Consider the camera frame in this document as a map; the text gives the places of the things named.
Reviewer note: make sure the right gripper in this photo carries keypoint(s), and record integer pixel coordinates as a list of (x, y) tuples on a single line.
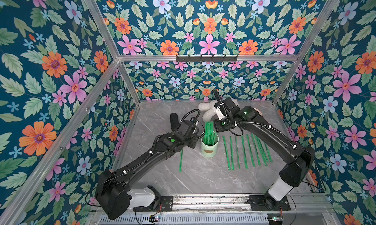
[(224, 114)]

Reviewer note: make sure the white vented cable duct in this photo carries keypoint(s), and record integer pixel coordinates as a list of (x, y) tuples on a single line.
[(187, 219)]

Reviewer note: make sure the light green storage cup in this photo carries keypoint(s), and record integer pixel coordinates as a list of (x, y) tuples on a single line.
[(209, 151)]

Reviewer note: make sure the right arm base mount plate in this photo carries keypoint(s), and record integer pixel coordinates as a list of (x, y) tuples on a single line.
[(267, 203)]

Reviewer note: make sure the bundle of green wrapped straws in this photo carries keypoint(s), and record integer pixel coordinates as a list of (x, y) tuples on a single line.
[(210, 134)]

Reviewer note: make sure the white plush teddy bear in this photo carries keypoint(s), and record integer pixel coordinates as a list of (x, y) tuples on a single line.
[(209, 110)]

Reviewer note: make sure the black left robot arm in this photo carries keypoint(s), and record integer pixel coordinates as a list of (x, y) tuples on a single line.
[(115, 192)]

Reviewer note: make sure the black remote control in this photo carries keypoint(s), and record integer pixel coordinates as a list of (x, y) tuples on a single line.
[(174, 121)]

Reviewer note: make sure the black wall hook rack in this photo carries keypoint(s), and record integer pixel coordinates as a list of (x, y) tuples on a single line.
[(206, 58)]

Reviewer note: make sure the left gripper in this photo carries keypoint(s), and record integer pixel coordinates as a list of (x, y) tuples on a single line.
[(195, 138)]

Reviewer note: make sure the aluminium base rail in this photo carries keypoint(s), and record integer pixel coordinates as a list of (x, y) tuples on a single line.
[(299, 202)]

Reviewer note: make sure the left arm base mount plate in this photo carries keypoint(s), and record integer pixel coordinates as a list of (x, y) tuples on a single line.
[(162, 204)]

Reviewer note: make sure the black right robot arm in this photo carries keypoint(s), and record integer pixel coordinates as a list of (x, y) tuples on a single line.
[(298, 159)]

